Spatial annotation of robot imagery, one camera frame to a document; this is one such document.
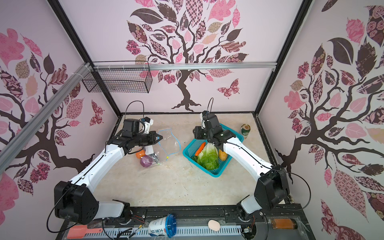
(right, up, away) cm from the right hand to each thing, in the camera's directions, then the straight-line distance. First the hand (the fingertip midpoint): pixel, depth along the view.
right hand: (198, 128), depth 82 cm
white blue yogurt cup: (-15, -42, -19) cm, 49 cm away
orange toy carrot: (+1, -14, +13) cm, 19 cm away
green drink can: (+32, -1, +15) cm, 36 cm away
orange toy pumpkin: (-35, -16, +5) cm, 38 cm away
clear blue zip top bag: (-18, -11, +7) cm, 22 cm away
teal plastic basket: (-3, -13, +11) cm, 18 cm away
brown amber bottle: (+40, -45, -13) cm, 62 cm away
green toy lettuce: (+6, -17, +2) cm, 18 cm away
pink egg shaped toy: (+7, -46, -12) cm, 49 cm away
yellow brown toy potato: (+16, -17, +8) cm, 24 cm away
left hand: (-20, -6, -2) cm, 21 cm away
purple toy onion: (-31, -20, +6) cm, 37 cm away
